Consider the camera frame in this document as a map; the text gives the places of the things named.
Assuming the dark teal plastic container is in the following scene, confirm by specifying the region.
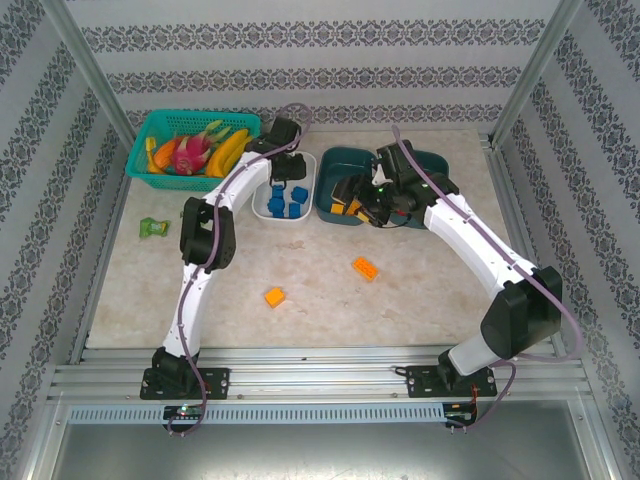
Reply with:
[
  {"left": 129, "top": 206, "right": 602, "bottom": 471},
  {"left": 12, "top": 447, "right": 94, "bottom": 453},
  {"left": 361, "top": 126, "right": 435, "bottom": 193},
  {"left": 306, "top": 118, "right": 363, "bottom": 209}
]
[
  {"left": 314, "top": 145, "right": 379, "bottom": 227},
  {"left": 394, "top": 148, "right": 450, "bottom": 230}
]

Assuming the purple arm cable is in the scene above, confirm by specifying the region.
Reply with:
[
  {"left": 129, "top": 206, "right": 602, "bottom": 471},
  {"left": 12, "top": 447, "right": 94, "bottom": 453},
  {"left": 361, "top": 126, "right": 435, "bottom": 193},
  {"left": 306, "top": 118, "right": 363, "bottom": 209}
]
[
  {"left": 167, "top": 102, "right": 314, "bottom": 439},
  {"left": 391, "top": 124, "right": 584, "bottom": 434}
]

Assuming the aluminium side rail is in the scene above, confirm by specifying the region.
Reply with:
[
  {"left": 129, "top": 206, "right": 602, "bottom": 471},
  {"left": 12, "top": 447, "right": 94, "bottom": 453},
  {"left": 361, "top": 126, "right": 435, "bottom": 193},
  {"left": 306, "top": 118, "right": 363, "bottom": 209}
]
[
  {"left": 479, "top": 130, "right": 571, "bottom": 361},
  {"left": 67, "top": 144, "right": 132, "bottom": 366}
]

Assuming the small circuit board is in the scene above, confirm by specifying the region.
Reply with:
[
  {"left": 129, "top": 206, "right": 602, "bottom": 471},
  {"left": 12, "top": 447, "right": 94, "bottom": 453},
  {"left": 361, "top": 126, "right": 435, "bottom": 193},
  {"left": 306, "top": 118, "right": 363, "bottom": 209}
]
[
  {"left": 163, "top": 404, "right": 205, "bottom": 420},
  {"left": 444, "top": 402, "right": 479, "bottom": 426}
]

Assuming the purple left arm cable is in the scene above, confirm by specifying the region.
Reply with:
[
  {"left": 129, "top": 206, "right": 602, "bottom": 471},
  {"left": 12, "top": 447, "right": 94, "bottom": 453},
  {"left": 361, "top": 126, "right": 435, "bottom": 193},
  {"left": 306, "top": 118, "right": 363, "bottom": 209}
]
[{"left": 167, "top": 102, "right": 314, "bottom": 439}]

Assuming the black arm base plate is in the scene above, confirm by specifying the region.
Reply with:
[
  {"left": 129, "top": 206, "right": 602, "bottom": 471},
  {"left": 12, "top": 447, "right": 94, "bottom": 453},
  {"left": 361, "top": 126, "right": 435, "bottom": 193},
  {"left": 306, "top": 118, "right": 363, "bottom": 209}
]
[
  {"left": 405, "top": 364, "right": 499, "bottom": 400},
  {"left": 139, "top": 367, "right": 231, "bottom": 401}
]

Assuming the aluminium frame post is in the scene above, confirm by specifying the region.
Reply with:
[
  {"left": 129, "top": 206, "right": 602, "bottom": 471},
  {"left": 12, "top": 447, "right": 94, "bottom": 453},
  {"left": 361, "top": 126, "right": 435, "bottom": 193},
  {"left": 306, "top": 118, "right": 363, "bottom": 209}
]
[
  {"left": 39, "top": 0, "right": 139, "bottom": 149},
  {"left": 487, "top": 0, "right": 586, "bottom": 149}
]

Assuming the slotted grey cable duct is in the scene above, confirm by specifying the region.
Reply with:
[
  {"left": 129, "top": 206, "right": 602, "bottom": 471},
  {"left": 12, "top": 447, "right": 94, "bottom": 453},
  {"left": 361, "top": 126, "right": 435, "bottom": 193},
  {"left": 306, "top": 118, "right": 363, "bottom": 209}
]
[{"left": 67, "top": 403, "right": 446, "bottom": 425}]

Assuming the yellow toy banana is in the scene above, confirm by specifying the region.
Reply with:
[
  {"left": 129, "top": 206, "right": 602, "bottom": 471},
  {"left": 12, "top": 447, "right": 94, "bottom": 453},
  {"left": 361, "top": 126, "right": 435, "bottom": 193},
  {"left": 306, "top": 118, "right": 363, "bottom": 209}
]
[
  {"left": 215, "top": 137, "right": 254, "bottom": 179},
  {"left": 204, "top": 128, "right": 250, "bottom": 176}
]

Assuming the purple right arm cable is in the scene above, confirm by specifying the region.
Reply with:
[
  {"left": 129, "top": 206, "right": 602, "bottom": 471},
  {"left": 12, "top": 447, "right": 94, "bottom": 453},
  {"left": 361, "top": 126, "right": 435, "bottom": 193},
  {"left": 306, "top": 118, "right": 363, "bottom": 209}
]
[{"left": 391, "top": 124, "right": 584, "bottom": 434}]

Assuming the pink toy dragon fruit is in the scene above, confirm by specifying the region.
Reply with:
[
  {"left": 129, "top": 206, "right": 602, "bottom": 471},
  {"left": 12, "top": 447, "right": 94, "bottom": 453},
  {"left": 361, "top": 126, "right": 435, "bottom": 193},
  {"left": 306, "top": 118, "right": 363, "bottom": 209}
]
[{"left": 171, "top": 119, "right": 232, "bottom": 176}]

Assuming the orange toy fruit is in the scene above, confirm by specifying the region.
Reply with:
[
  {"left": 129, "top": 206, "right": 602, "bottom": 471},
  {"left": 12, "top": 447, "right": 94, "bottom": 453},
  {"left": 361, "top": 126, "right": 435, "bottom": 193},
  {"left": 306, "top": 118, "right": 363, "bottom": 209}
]
[{"left": 152, "top": 138, "right": 177, "bottom": 170}]

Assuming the small yellow toy fruit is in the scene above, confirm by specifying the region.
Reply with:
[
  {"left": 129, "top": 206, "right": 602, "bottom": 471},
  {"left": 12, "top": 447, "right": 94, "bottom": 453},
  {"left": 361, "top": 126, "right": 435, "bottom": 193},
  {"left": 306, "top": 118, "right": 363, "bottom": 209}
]
[{"left": 144, "top": 136, "right": 164, "bottom": 175}]

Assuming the aluminium mounting rail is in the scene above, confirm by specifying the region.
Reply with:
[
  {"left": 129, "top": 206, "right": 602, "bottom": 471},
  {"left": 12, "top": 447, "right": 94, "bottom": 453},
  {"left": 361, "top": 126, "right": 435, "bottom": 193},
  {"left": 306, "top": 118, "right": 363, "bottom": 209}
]
[{"left": 47, "top": 347, "right": 589, "bottom": 402}]

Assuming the white plastic container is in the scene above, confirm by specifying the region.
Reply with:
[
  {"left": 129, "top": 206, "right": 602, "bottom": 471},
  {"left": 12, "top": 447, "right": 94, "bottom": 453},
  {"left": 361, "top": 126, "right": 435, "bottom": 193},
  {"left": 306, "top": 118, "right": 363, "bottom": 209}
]
[{"left": 251, "top": 149, "right": 318, "bottom": 224}]

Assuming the long orange lego brick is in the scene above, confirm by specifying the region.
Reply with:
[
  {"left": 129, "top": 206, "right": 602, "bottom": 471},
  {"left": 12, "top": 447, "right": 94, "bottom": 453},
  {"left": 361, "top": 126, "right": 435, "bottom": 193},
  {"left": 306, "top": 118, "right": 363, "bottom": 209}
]
[{"left": 351, "top": 256, "right": 380, "bottom": 284}]

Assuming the teal plastic mesh basket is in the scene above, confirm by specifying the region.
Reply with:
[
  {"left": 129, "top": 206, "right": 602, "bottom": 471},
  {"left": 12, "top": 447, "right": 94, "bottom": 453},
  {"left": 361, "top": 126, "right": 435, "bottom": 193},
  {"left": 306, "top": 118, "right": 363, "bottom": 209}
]
[{"left": 124, "top": 109, "right": 262, "bottom": 195}]

